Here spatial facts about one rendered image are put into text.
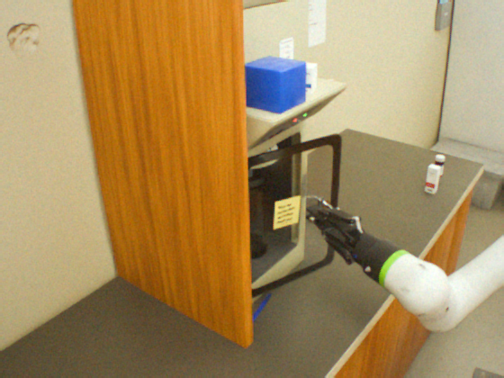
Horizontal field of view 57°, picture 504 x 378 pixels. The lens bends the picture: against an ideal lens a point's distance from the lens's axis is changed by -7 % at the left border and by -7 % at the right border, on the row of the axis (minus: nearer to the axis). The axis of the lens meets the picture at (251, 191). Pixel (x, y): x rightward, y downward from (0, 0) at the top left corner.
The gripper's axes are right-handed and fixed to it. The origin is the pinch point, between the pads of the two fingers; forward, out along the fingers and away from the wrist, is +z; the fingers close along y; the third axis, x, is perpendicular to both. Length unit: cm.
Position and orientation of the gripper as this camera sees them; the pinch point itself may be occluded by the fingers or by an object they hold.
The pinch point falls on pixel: (319, 217)
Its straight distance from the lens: 126.2
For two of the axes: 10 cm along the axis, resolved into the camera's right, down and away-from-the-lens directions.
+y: -0.2, -8.8, -4.8
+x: -8.5, 2.7, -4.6
